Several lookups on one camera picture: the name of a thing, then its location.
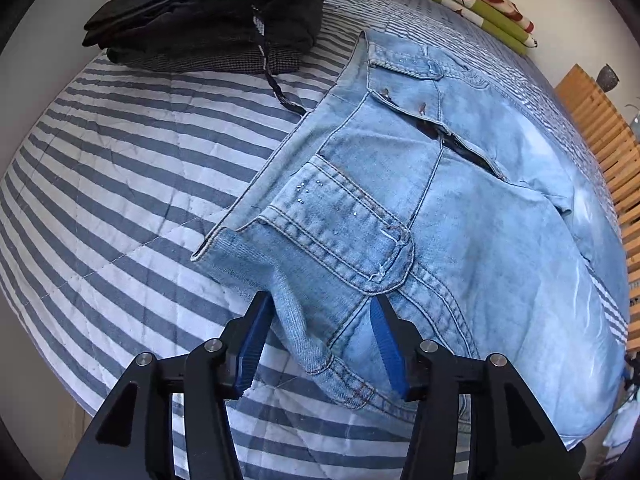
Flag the dark ceramic pot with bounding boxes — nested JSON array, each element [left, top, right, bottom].
[[597, 64, 621, 93]]

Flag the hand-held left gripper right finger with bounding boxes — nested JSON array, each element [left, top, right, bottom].
[[370, 294, 583, 480]]

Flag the dark braided strap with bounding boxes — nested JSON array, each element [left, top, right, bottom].
[[250, 5, 308, 113]]

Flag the light blue denim jeans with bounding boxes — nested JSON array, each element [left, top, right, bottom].
[[190, 30, 631, 451]]

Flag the grey checked folded garment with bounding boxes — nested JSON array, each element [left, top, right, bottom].
[[117, 42, 306, 75]]

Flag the blue white striped bed quilt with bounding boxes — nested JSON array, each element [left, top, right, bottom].
[[0, 0, 632, 480]]

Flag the black folded garment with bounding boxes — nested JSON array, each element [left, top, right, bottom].
[[82, 0, 326, 63]]

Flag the wooden slatted bed rail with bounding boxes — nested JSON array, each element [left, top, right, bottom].
[[555, 64, 640, 241]]

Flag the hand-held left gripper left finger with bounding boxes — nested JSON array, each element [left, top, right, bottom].
[[62, 290, 275, 480]]

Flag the person's right hand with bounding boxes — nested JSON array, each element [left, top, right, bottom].
[[602, 400, 633, 451]]

